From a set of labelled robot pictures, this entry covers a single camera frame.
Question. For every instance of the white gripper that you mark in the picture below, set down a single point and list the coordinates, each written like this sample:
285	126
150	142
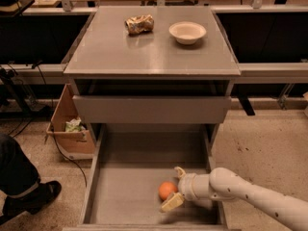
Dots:
186	186

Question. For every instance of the orange fruit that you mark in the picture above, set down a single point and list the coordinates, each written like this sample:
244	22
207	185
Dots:
166	188

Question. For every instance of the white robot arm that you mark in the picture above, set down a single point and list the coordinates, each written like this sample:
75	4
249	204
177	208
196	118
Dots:
222	184

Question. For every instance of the open grey middle drawer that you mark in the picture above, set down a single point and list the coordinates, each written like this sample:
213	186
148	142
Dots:
129	165

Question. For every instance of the grey top drawer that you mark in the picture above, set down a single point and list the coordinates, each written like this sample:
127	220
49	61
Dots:
152	110

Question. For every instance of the grey drawer cabinet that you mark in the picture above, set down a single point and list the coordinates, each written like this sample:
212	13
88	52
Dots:
111	62

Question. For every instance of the cardboard box on floor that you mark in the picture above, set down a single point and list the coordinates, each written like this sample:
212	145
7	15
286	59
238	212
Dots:
74	145

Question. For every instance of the crumpled green white wrapper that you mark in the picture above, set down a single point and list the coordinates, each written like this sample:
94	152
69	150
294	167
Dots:
74	125

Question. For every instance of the black shoe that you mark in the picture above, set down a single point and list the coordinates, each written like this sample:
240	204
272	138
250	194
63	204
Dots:
32	202

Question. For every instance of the white paper bowl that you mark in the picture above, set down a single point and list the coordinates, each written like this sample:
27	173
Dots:
186	32

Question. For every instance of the person's dark trouser leg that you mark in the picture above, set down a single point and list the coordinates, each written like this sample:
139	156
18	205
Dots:
18	176

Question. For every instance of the crumpled gold chip bag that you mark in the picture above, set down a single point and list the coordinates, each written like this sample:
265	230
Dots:
139	24

